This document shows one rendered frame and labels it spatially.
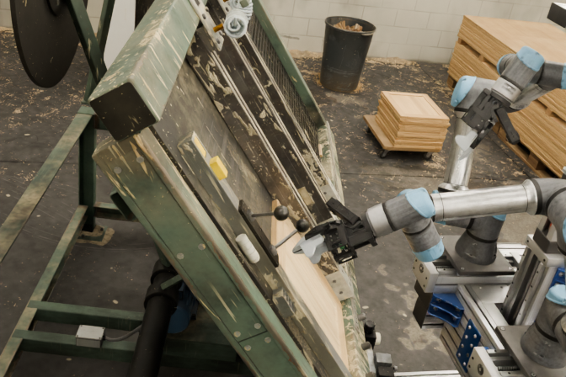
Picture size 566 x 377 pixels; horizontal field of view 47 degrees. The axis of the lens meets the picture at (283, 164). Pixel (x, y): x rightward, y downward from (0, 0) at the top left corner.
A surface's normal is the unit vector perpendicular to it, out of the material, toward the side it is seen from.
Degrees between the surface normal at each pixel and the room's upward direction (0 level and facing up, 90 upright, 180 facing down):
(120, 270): 0
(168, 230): 90
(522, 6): 90
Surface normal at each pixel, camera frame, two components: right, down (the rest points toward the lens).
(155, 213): 0.00, 0.48
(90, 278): 0.15, -0.87
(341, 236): -0.43, -0.57
